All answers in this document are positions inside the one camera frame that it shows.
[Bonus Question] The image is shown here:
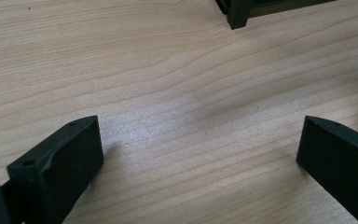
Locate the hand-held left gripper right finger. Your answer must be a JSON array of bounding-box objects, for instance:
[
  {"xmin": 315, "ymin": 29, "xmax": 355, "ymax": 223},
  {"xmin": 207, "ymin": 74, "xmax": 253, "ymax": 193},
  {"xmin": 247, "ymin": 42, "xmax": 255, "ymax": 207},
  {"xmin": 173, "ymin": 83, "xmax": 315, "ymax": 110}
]
[{"xmin": 296, "ymin": 115, "xmax": 358, "ymax": 224}]

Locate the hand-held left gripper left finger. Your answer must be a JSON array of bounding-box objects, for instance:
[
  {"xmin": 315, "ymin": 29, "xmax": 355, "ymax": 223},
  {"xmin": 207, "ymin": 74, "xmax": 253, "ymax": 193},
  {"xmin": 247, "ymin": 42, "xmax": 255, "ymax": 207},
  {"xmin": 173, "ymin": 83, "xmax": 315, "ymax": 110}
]
[{"xmin": 7, "ymin": 115, "xmax": 104, "ymax": 224}]

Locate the black two-tier metal rack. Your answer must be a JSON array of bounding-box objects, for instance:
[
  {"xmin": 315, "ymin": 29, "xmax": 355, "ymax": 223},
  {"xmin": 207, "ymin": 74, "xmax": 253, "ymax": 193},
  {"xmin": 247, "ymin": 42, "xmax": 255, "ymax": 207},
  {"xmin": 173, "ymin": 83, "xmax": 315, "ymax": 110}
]
[{"xmin": 214, "ymin": 0, "xmax": 337, "ymax": 31}]

